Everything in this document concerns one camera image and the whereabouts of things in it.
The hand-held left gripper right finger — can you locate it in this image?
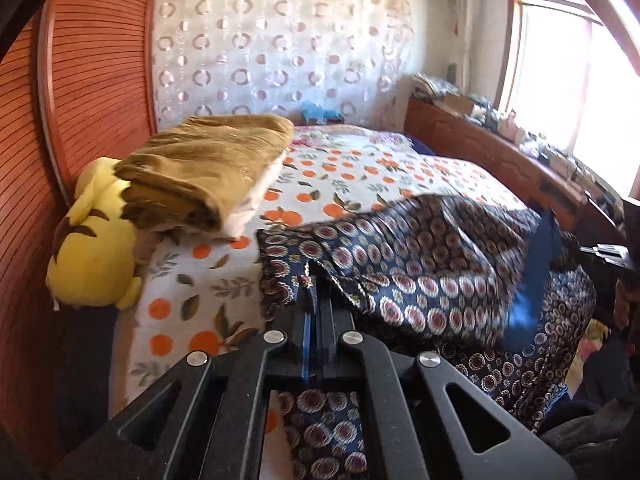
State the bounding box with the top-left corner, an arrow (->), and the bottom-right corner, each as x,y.
316,287 -> 578,480

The stack of folded cloths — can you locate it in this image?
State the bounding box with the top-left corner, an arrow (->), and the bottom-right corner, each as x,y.
412,72 -> 451,98

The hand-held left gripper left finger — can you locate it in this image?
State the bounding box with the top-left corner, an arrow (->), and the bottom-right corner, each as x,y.
52,280 -> 316,480

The wooden framed window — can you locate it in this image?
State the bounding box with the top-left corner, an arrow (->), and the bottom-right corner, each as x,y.
495,0 -> 640,201

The navy blue bed cover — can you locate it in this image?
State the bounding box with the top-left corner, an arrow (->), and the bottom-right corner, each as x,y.
407,132 -> 433,156

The blue box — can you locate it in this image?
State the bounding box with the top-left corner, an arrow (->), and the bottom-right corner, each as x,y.
301,101 -> 346,125

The yellow plush toy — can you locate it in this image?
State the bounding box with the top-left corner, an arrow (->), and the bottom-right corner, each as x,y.
46,157 -> 143,311

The orange fruit print bedsheet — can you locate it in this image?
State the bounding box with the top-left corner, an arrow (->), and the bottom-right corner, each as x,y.
112,140 -> 543,406

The long wooden cabinet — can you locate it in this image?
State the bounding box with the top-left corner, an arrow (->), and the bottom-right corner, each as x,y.
404,96 -> 626,246

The sheer circle-patterned curtain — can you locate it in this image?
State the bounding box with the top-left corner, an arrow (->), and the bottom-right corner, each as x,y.
152,0 -> 416,133

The cluster of small household items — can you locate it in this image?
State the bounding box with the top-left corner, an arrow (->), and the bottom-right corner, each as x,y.
470,92 -> 626,221

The white folded cloth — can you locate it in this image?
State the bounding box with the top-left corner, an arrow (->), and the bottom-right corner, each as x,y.
220,155 -> 291,238

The cardboard box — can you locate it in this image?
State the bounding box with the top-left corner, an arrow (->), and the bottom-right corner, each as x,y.
440,92 -> 476,116

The pale floral cloth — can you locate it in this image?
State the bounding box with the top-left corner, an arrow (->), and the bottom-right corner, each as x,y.
567,320 -> 610,386

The brown folded blanket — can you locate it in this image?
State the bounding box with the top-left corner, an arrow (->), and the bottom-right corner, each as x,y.
114,114 -> 296,233

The navy circle-patterned shirt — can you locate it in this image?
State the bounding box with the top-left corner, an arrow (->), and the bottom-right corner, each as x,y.
256,194 -> 598,480

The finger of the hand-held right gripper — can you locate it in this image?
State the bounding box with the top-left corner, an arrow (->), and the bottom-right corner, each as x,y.
579,242 -> 632,270

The white gathered curtain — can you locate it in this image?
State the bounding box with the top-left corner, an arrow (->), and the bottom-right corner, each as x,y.
450,0 -> 483,91

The pink bottle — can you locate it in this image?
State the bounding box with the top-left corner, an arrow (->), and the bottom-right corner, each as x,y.
502,110 -> 526,143

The wooden slatted wardrobe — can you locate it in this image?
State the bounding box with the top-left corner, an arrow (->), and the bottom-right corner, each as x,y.
0,0 -> 163,480

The person's right hand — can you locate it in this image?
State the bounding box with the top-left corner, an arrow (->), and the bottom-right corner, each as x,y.
614,277 -> 640,331

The floral quilt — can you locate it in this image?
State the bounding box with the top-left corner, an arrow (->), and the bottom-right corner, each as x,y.
292,124 -> 416,153

